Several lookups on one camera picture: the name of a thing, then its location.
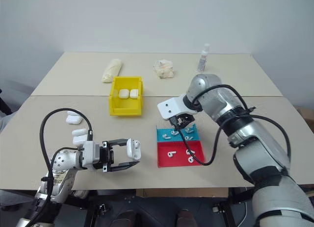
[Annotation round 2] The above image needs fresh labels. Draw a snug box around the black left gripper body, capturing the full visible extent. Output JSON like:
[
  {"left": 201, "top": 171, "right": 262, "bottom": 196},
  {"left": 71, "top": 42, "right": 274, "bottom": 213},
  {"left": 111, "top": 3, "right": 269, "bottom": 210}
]
[{"left": 99, "top": 140, "right": 116, "bottom": 173}]

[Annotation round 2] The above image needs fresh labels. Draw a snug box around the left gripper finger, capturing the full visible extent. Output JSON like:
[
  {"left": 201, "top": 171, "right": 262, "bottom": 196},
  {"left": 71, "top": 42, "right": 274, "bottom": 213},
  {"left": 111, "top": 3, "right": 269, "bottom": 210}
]
[
  {"left": 108, "top": 138, "right": 129, "bottom": 149},
  {"left": 107, "top": 160, "right": 141, "bottom": 173}
]

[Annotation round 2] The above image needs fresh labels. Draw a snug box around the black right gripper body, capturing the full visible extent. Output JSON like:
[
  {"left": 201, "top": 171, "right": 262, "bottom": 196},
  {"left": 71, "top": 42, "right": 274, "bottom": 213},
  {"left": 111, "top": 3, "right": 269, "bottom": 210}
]
[{"left": 169, "top": 113, "right": 195, "bottom": 130}]

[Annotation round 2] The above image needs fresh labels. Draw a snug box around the yellow plastic bin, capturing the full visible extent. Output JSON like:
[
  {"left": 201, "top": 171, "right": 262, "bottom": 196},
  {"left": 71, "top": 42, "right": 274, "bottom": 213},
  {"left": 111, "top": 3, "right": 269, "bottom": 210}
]
[{"left": 108, "top": 76, "right": 144, "bottom": 117}]

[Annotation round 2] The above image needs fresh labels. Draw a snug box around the blue plastic tray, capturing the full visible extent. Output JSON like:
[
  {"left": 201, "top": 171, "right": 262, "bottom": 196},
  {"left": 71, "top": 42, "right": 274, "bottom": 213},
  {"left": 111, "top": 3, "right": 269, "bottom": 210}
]
[{"left": 156, "top": 123, "right": 201, "bottom": 143}]

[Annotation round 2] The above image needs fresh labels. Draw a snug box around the red plastic tray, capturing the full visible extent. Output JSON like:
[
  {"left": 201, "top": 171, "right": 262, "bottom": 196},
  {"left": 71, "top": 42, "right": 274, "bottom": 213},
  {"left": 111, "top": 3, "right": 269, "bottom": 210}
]
[{"left": 156, "top": 140, "right": 206, "bottom": 169}]

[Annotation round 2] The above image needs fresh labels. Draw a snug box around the crumpled cream cloth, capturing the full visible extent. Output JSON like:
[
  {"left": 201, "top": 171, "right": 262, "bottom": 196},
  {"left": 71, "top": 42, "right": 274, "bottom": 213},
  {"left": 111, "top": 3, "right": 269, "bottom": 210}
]
[{"left": 153, "top": 59, "right": 177, "bottom": 79}]

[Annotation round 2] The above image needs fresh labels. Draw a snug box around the clear spray bottle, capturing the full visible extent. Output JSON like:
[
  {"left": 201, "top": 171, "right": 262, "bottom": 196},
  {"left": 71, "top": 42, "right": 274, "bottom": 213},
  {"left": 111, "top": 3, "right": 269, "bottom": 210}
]
[{"left": 196, "top": 43, "right": 211, "bottom": 73}]

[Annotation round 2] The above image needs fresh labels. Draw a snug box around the rolled white cloth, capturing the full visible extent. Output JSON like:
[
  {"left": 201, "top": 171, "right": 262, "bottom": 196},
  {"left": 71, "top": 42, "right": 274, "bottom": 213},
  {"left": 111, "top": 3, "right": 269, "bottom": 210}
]
[{"left": 101, "top": 59, "right": 123, "bottom": 84}]

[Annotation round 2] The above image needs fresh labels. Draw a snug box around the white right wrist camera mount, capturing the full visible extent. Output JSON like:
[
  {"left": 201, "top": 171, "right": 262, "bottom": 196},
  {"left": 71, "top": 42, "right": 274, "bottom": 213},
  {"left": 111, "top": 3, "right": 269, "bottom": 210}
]
[{"left": 157, "top": 95, "right": 198, "bottom": 122}]

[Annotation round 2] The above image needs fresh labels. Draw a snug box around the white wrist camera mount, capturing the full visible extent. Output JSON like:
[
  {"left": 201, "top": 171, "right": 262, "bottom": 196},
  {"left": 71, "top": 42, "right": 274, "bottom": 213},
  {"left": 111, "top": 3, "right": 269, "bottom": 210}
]
[
  {"left": 157, "top": 95, "right": 198, "bottom": 122},
  {"left": 78, "top": 140, "right": 101, "bottom": 170}
]

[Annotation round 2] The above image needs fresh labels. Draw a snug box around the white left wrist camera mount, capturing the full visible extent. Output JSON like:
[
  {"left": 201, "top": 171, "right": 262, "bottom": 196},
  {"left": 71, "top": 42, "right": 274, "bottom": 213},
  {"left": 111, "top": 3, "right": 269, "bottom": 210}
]
[{"left": 78, "top": 140, "right": 101, "bottom": 170}]

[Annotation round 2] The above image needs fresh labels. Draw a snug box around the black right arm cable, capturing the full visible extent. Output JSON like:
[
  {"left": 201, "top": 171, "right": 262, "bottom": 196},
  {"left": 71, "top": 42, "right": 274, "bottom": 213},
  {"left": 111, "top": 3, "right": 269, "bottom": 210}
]
[{"left": 175, "top": 84, "right": 292, "bottom": 167}]

